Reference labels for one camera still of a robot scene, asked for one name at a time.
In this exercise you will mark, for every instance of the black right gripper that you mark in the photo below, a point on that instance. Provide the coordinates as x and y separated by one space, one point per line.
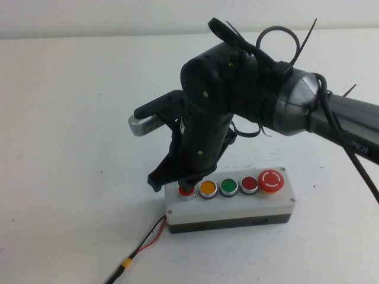
201 139

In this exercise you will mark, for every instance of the red illuminated push button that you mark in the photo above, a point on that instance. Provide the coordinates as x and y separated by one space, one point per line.
186 194

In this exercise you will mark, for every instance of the yellow push button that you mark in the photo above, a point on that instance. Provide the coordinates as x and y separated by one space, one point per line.
207 187

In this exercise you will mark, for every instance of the green push button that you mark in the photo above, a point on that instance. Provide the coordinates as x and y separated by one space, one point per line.
228 186

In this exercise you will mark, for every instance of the white grey button box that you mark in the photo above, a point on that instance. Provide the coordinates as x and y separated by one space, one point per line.
231 207

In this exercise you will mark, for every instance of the dark red push button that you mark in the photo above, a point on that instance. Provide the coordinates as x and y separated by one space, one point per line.
249 184

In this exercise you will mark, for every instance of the red mushroom emergency stop button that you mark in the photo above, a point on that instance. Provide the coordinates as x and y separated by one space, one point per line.
270 179

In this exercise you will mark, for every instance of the curled black zip tie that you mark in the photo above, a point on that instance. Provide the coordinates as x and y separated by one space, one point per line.
245 134

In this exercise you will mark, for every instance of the black looped zip tie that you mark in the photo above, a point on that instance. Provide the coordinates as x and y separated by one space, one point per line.
291 38

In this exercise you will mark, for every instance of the short black zip tie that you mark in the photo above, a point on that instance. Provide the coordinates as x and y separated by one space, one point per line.
350 90

